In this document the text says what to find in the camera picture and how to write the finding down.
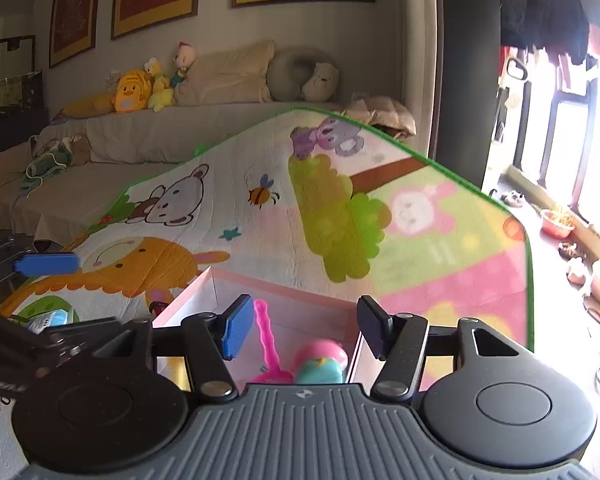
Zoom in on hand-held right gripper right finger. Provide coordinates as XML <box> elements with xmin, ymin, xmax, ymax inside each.
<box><xmin>356</xmin><ymin>295</ymin><xmax>534</xmax><ymax>405</ymax></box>

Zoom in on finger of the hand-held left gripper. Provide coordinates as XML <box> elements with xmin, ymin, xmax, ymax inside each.
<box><xmin>0</xmin><ymin>239</ymin><xmax>81</xmax><ymax>292</ymax></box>
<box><xmin>0</xmin><ymin>305</ymin><xmax>127</xmax><ymax>367</ymax></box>

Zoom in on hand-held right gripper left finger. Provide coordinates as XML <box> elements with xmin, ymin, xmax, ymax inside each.
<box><xmin>87</xmin><ymin>294</ymin><xmax>255</xmax><ymax>403</ymax></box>

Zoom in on blue plastic packet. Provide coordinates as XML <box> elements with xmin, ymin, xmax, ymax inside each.
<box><xmin>26</xmin><ymin>309</ymin><xmax>68</xmax><ymax>335</ymax></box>

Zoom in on pink toy scoop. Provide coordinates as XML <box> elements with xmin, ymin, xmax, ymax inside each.
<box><xmin>251</xmin><ymin>299</ymin><xmax>297</xmax><ymax>387</ymax></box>

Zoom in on pink cardboard box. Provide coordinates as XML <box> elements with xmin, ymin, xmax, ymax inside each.
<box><xmin>151</xmin><ymin>266</ymin><xmax>367</xmax><ymax>392</ymax></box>

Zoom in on pink and teal toy egg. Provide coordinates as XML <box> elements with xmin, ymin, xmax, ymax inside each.
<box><xmin>292</xmin><ymin>338</ymin><xmax>350</xmax><ymax>387</ymax></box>

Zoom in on printed cartoon play mat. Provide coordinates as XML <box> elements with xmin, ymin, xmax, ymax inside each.
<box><xmin>0</xmin><ymin>105</ymin><xmax>536</xmax><ymax>391</ymax></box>

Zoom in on green clothing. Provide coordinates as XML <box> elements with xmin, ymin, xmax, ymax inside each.
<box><xmin>21</xmin><ymin>151</ymin><xmax>70</xmax><ymax>192</ymax></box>

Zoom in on grey covered sofa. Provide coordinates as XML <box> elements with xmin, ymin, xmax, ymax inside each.
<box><xmin>0</xmin><ymin>99</ymin><xmax>417</xmax><ymax>242</ymax></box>

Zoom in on yellow pillow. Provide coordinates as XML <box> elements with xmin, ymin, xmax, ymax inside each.
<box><xmin>61</xmin><ymin>91</ymin><xmax>117</xmax><ymax>119</ymax></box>

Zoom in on dark fish tank cabinet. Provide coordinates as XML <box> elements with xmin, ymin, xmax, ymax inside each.
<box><xmin>0</xmin><ymin>35</ymin><xmax>50</xmax><ymax>162</ymax></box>

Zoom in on yellow duck backpack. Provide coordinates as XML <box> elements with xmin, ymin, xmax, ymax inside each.
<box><xmin>112</xmin><ymin>70</ymin><xmax>154</xmax><ymax>114</ymax></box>

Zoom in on red bowl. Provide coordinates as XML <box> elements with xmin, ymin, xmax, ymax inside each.
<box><xmin>539</xmin><ymin>207</ymin><xmax>577</xmax><ymax>239</ymax></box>

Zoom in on yellow duck plush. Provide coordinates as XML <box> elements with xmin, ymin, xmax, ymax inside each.
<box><xmin>143</xmin><ymin>57</ymin><xmax>175</xmax><ymax>112</ymax></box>

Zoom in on dark small dish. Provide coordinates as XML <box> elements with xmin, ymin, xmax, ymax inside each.
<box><xmin>558</xmin><ymin>241</ymin><xmax>589</xmax><ymax>262</ymax></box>

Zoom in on brown quilted blanket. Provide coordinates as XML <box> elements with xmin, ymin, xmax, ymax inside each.
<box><xmin>340</xmin><ymin>94</ymin><xmax>417</xmax><ymax>139</ymax></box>

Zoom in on doll with red hat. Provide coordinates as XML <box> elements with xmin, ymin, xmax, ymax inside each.
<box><xmin>169</xmin><ymin>41</ymin><xmax>197</xmax><ymax>89</ymax></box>

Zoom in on white bear plush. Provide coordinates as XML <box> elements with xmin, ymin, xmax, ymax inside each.
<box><xmin>301</xmin><ymin>62</ymin><xmax>340</xmax><ymax>101</ymax></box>

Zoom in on beige pillow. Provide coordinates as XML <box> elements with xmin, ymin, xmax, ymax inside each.
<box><xmin>174</xmin><ymin>39</ymin><xmax>277</xmax><ymax>107</ymax></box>

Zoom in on grey neck pillow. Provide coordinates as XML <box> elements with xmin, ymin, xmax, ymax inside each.
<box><xmin>266</xmin><ymin>47</ymin><xmax>342</xmax><ymax>103</ymax></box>

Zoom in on black hanging handle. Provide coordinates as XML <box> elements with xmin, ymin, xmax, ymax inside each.
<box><xmin>504</xmin><ymin>57</ymin><xmax>529</xmax><ymax>82</ymax></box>

